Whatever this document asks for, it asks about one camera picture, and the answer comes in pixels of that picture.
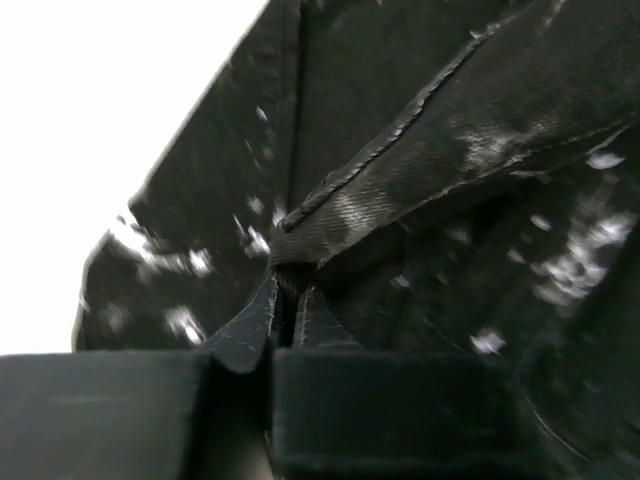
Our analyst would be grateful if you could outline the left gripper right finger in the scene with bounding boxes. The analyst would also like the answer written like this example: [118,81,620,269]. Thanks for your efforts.
[272,289,550,479]

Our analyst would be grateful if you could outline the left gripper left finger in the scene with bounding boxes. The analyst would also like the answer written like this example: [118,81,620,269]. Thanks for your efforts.
[1,280,278,479]

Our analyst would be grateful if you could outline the black white patterned trousers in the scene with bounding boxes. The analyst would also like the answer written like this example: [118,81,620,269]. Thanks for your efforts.
[74,1,639,479]

